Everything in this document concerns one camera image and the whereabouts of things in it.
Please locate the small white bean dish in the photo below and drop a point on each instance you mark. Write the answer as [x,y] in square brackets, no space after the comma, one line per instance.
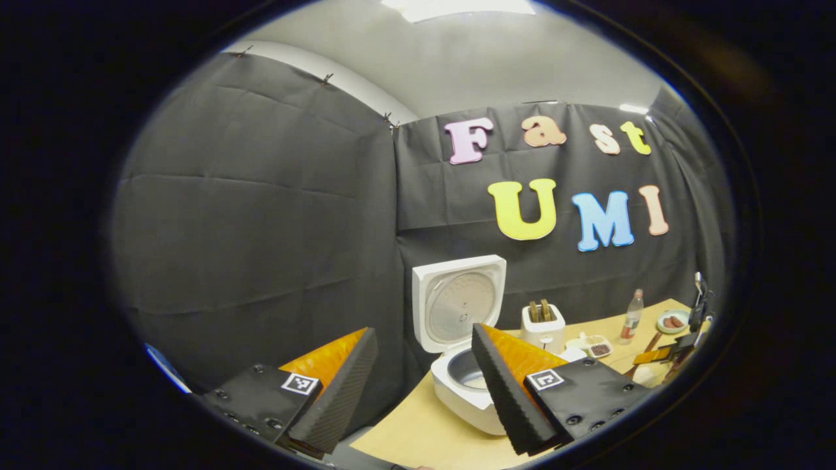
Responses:
[597,348]

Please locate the pale green plate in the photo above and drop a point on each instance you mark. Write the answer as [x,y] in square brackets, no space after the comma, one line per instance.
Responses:
[661,324]

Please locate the brown bread slice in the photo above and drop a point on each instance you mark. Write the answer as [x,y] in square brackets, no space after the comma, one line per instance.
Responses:
[533,311]
[546,310]

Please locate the strip light behind cloth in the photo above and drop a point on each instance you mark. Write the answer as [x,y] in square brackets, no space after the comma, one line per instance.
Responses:
[633,109]

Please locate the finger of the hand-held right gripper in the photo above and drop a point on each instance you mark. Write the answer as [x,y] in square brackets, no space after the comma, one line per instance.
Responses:
[653,356]
[686,342]

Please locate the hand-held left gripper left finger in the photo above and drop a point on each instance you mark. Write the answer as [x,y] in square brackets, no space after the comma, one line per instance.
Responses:
[343,398]

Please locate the white toaster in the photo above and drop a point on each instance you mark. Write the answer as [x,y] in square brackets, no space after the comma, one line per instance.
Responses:
[543,336]

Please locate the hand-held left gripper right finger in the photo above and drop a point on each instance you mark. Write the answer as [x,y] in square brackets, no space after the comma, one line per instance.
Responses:
[509,398]

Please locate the large ceiling light panel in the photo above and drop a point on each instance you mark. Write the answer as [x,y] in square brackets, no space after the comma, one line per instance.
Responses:
[457,8]

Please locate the white rice cooker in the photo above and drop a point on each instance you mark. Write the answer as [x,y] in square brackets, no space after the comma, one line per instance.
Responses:
[457,307]

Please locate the clear plastic bottle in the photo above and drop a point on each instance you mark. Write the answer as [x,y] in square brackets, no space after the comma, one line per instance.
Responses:
[631,320]

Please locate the black backdrop cloth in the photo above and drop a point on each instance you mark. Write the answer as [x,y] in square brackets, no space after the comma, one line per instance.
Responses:
[261,228]

